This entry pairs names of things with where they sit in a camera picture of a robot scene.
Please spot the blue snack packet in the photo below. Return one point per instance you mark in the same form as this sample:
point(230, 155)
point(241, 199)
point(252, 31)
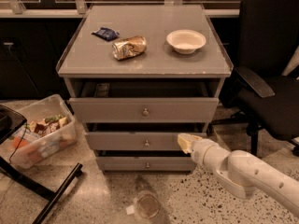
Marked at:
point(106, 34)

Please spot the white paper bowl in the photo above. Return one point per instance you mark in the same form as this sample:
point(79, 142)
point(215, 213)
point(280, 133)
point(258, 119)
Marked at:
point(185, 41)

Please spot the grey top drawer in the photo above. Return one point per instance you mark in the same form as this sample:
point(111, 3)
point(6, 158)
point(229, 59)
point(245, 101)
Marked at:
point(155, 102)

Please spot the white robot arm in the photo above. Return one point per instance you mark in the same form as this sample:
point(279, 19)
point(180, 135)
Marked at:
point(240, 172)

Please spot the black table stand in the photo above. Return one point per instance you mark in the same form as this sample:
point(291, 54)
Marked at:
point(10, 122)

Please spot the snack items in bin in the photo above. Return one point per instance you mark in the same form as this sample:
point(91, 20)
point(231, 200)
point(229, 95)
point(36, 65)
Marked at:
point(30, 132)

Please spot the clear plastic storage bin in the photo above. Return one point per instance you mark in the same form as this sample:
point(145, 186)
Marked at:
point(25, 157)

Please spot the black office chair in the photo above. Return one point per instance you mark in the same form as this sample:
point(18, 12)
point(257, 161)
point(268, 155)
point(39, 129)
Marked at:
point(264, 83)

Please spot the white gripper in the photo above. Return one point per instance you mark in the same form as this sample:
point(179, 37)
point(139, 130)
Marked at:
point(198, 149)

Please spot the grey drawer cabinet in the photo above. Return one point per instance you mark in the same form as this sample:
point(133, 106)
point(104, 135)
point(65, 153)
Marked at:
point(90, 58)

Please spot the crushed gold chip bag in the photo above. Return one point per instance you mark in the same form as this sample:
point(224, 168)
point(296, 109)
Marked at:
point(129, 47)

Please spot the dark object in top drawer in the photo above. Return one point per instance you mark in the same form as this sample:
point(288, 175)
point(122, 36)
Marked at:
point(101, 90)

